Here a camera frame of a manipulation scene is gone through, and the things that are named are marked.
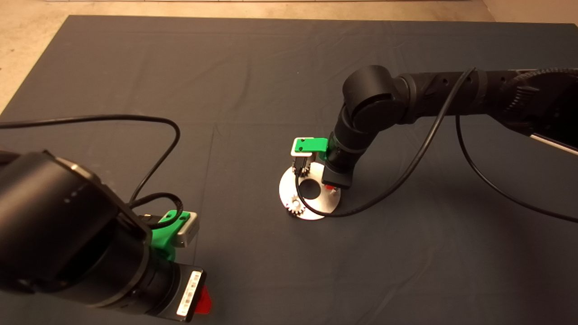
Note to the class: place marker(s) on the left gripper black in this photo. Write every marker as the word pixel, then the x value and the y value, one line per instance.
pixel 185 293

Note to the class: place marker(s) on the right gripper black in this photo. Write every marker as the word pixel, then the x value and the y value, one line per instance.
pixel 338 174

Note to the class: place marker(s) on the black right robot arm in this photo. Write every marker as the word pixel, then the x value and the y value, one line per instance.
pixel 433 95

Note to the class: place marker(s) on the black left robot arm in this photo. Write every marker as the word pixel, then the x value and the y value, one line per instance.
pixel 54 216

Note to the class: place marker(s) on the round metal carrier plate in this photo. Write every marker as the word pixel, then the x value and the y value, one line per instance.
pixel 316 205

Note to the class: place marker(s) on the dark grey table cloth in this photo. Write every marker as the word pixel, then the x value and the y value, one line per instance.
pixel 226 67

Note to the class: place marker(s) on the right wrist green camera mount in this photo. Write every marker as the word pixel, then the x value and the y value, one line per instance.
pixel 311 144

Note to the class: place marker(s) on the wrist green camera mount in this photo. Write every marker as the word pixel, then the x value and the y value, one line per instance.
pixel 311 144
pixel 162 232

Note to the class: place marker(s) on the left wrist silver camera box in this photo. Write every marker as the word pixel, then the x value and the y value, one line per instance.
pixel 189 230

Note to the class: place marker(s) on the left wrist green camera mount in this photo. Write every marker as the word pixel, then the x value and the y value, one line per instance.
pixel 162 232

